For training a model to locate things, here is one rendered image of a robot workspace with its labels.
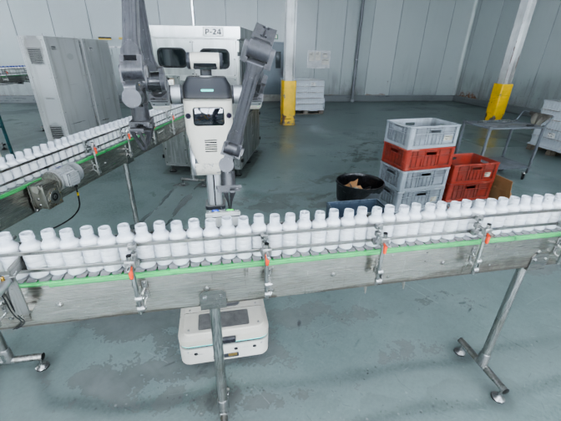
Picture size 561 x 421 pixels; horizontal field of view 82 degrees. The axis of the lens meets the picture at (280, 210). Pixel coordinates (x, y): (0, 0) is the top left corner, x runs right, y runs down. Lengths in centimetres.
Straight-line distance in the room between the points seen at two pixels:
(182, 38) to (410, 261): 411
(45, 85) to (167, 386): 573
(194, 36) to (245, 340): 381
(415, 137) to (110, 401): 312
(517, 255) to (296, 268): 104
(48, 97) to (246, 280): 609
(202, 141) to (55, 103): 542
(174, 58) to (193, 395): 404
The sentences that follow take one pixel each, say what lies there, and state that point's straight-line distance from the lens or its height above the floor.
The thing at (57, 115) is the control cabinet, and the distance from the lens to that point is 698.
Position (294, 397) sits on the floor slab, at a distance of 205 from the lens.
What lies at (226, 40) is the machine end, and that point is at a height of 184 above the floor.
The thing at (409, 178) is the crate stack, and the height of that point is 59.
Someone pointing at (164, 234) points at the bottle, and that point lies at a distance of 120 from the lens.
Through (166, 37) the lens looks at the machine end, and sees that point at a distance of 494.
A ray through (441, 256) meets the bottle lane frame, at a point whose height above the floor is 94.
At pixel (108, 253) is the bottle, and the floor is 108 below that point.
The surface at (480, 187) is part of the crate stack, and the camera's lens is 435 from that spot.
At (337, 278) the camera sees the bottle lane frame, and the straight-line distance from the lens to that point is 136.
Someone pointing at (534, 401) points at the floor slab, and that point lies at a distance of 251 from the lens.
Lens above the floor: 170
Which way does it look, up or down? 26 degrees down
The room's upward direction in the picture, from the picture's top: 1 degrees clockwise
